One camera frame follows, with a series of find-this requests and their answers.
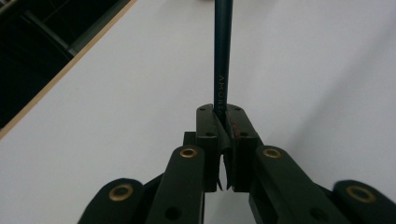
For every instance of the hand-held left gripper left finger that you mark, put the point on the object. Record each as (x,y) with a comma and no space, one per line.
(207,130)

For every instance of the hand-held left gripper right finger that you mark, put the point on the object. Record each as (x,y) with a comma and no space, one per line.
(244,137)

